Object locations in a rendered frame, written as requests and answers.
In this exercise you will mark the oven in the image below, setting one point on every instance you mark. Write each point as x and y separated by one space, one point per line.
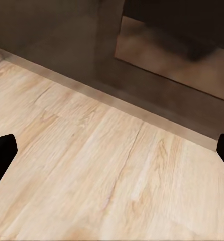
171 48

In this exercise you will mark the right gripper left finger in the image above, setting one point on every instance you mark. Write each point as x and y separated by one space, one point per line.
8 150

